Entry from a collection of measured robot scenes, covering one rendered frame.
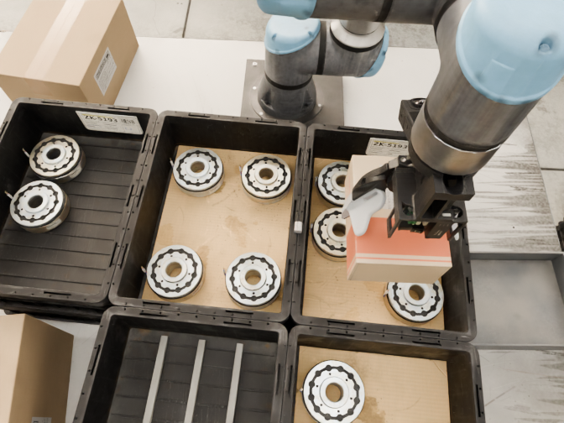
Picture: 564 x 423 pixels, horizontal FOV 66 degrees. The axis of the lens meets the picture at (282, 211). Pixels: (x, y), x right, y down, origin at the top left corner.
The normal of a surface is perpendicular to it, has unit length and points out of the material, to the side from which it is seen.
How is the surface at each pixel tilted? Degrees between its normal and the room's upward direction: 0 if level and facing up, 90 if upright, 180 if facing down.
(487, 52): 88
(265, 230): 0
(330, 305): 0
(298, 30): 7
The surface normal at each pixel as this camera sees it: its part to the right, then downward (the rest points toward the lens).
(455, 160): -0.25, 0.87
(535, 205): 0.01, -0.44
